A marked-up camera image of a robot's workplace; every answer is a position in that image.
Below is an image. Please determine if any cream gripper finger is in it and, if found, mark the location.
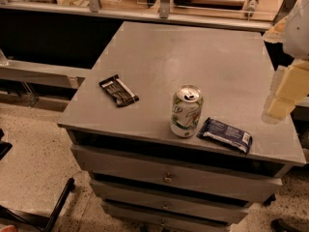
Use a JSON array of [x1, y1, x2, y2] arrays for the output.
[[264, 60, 309, 121]]

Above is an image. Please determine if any black rxbar chocolate wrapper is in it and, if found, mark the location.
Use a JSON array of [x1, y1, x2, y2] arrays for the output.
[[99, 74, 139, 107]]

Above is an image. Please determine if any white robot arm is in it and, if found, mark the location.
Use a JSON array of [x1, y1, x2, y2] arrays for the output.
[[263, 0, 309, 124]]

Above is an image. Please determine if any blue snack bar wrapper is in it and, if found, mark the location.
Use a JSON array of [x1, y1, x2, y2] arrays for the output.
[[197, 118, 253, 154]]

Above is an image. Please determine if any top grey drawer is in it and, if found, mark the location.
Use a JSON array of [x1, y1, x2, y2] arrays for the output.
[[71, 145, 282, 203]]

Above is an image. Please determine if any grey drawer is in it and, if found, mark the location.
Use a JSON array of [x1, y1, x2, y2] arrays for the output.
[[71, 145, 282, 203], [101, 201, 230, 232], [90, 180, 248, 223]]

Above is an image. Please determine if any white green soda can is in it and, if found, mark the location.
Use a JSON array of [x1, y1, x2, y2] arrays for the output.
[[171, 85, 204, 138]]

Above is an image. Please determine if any black object on floor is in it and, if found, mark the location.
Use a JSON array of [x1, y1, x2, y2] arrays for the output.
[[270, 218, 300, 232]]

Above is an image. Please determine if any grey drawer cabinet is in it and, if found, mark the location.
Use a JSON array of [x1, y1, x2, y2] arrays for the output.
[[59, 22, 305, 232]]

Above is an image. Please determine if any middle grey drawer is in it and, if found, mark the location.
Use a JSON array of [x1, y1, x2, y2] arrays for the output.
[[90, 180, 248, 223]]

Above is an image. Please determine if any bottom grey drawer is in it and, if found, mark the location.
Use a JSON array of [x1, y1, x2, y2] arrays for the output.
[[101, 201, 230, 232]]

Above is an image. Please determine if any black chair leg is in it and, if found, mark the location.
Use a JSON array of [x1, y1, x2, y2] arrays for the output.
[[0, 178, 74, 232]]

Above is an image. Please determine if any grey metal shelf frame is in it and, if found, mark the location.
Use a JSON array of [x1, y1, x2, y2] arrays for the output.
[[0, 0, 299, 32]]

